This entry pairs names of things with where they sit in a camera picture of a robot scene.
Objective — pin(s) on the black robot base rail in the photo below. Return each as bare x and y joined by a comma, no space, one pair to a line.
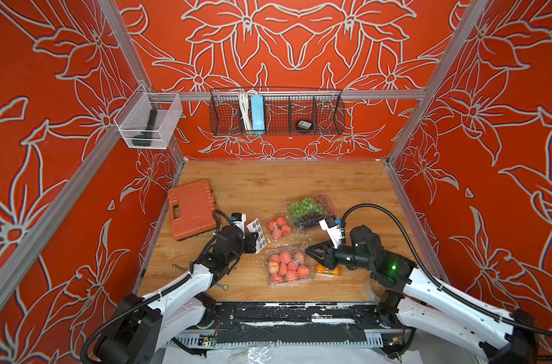
248,324

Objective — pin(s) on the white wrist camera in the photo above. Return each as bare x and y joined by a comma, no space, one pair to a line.
332,226
239,220

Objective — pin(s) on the clear box of grapes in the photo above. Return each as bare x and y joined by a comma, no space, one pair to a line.
306,212

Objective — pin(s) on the clear box of oranges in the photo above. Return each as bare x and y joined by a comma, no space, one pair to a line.
321,270

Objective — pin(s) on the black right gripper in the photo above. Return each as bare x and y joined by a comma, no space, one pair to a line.
330,254

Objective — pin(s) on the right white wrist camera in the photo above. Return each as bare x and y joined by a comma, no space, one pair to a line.
332,226

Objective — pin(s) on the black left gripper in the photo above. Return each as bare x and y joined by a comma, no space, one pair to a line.
249,240

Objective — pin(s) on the clear box large peaches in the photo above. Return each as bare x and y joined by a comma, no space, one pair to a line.
288,266

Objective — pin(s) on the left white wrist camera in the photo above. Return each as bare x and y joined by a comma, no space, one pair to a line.
239,220

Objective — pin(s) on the black tool in bin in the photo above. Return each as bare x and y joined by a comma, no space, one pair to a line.
145,138

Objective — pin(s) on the fruit sticker sheet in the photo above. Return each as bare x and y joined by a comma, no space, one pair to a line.
259,241

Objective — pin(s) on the light blue box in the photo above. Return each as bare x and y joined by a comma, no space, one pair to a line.
258,114

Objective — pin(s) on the clear acrylic wall bin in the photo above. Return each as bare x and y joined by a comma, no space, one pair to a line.
147,120

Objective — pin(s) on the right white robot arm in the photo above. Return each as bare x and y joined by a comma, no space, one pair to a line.
418,300

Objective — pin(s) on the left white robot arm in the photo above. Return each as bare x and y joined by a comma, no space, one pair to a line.
142,325

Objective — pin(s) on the black wire wall basket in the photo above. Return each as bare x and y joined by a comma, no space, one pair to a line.
230,111

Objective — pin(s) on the small black device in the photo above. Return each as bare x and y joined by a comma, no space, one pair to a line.
304,126

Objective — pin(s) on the orange plastic tool case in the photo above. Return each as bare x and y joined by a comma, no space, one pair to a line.
191,206

